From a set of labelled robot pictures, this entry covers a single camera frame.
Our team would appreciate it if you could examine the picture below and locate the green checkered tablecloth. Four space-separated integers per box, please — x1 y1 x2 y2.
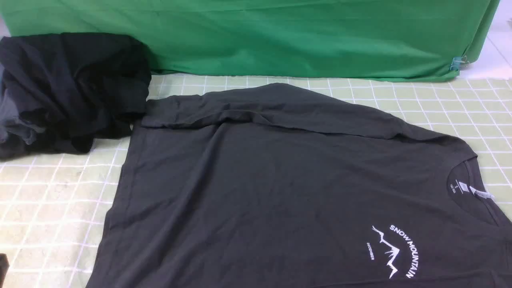
0 74 512 288

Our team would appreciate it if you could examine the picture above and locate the pile of black clothes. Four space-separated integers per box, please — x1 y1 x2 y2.
0 32 151 160

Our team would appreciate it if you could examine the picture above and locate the green backdrop cloth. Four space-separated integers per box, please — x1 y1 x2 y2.
1 0 499 82

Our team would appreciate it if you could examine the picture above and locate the blue binder clip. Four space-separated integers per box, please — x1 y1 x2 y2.
450 55 470 71

